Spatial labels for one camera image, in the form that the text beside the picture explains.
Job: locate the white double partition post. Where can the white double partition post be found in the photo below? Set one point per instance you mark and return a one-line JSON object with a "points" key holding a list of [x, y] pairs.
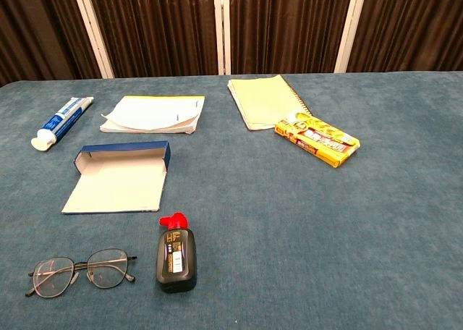
{"points": [[221, 29]]}

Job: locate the white notepad yellow edge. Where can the white notepad yellow edge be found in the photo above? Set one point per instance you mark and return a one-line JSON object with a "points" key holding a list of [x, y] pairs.
{"points": [[155, 114]]}

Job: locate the thin black metal eyeglasses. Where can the thin black metal eyeglasses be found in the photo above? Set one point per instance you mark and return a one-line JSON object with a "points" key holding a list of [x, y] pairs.
{"points": [[52, 275]]}

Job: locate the white partition frame post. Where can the white partition frame post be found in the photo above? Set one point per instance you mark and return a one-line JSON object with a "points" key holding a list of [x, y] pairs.
{"points": [[92, 29], [351, 28]]}

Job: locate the blue box with white lining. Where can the blue box with white lining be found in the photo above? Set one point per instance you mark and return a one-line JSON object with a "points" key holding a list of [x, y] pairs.
{"points": [[115, 185]]}

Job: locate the black ink bottle red cap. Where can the black ink bottle red cap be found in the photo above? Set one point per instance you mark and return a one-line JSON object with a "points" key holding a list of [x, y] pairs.
{"points": [[176, 261]]}

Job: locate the blue white toothpaste tube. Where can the blue white toothpaste tube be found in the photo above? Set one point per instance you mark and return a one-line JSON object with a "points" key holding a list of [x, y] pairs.
{"points": [[59, 122]]}

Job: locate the yellow printed snack box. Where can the yellow printed snack box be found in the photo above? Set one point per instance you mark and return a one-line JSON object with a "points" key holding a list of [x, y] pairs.
{"points": [[318, 142]]}

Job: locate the yellow spiral notebook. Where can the yellow spiral notebook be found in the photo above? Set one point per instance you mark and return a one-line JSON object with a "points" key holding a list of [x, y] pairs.
{"points": [[264, 102]]}

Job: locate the blue felt table cover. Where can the blue felt table cover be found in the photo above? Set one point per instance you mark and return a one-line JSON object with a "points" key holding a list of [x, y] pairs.
{"points": [[289, 218]]}

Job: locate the dark brown curtain panel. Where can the dark brown curtain panel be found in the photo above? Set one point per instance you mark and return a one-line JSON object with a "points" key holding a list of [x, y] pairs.
{"points": [[155, 29], [32, 29], [412, 26], [289, 26]]}

